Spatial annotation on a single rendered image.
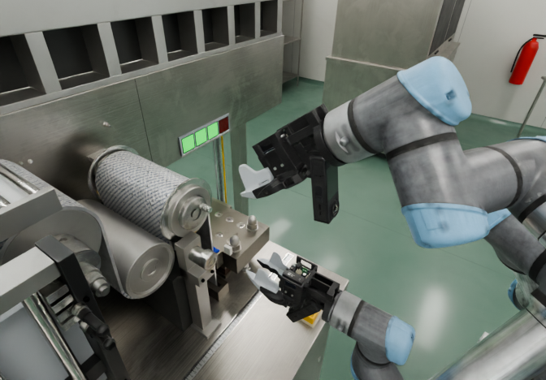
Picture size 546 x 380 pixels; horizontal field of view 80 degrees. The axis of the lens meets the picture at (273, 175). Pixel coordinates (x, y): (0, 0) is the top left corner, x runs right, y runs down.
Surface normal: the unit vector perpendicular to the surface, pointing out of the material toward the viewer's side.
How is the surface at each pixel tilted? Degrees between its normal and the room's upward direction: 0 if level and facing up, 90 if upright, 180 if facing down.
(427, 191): 65
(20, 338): 90
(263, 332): 0
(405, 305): 0
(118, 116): 90
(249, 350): 0
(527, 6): 90
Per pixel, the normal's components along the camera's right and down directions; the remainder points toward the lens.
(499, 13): -0.55, 0.45
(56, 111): 0.83, 0.32
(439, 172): -0.18, -0.14
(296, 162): 0.65, -0.29
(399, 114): -0.67, 0.05
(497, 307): 0.02, -0.83
